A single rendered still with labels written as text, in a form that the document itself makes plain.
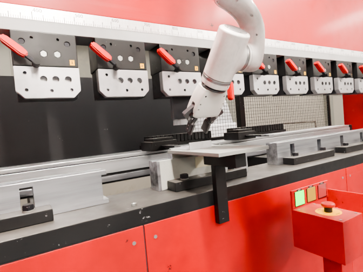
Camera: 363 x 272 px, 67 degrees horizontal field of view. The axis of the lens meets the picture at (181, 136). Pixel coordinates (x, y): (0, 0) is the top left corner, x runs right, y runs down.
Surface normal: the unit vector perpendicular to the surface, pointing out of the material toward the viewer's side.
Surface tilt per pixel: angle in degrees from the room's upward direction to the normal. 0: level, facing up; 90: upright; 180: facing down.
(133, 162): 90
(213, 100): 131
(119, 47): 90
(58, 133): 90
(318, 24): 90
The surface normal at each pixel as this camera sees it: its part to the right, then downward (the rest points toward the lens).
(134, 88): 0.52, -0.02
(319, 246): -0.85, 0.09
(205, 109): 0.40, 0.68
